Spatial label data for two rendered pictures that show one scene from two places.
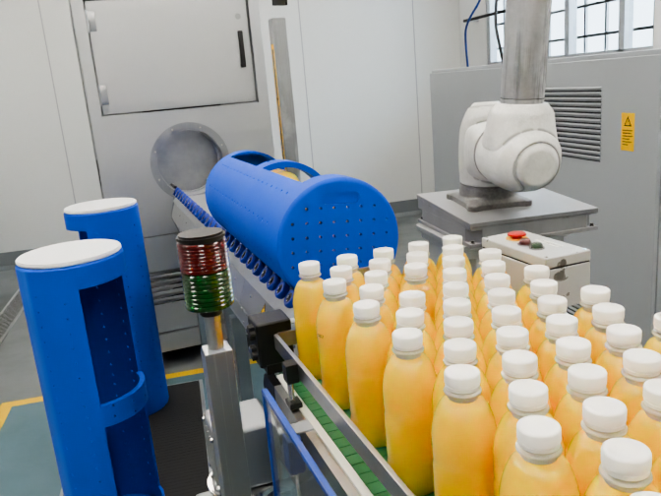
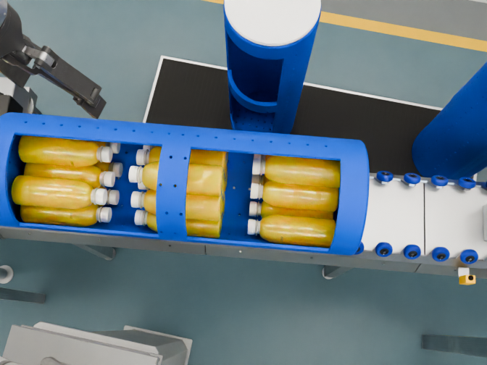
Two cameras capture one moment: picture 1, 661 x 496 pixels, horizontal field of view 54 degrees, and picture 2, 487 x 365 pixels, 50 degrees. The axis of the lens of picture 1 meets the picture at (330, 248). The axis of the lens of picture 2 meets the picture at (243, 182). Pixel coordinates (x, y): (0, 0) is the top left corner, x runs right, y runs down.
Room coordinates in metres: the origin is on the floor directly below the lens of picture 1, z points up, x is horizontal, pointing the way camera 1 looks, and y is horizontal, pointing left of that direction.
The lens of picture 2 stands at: (2.06, -0.12, 2.35)
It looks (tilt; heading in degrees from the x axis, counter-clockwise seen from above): 75 degrees down; 114
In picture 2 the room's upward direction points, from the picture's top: straight up
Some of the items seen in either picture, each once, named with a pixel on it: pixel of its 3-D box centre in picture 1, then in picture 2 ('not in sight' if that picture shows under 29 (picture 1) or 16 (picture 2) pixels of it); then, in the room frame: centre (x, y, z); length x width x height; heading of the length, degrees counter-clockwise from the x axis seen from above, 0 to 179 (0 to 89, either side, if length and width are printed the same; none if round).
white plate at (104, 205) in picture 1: (100, 205); not in sight; (2.57, 0.90, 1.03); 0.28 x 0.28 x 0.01
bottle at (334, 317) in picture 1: (339, 346); not in sight; (1.01, 0.00, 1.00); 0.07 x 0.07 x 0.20
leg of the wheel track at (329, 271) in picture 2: not in sight; (340, 264); (2.31, 0.24, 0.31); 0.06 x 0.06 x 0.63; 19
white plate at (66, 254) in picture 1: (69, 253); (272, 2); (1.76, 0.73, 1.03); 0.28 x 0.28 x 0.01
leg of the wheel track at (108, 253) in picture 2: not in sight; (89, 243); (1.38, -0.09, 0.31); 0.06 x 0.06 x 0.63; 19
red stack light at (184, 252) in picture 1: (203, 254); not in sight; (0.82, 0.17, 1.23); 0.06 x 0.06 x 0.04
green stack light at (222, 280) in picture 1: (208, 287); not in sight; (0.82, 0.17, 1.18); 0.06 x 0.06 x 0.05
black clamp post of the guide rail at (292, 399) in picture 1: (291, 384); not in sight; (1.01, 0.09, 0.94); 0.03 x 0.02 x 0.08; 19
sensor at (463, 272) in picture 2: not in sight; (467, 269); (2.55, 0.26, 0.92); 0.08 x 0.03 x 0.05; 109
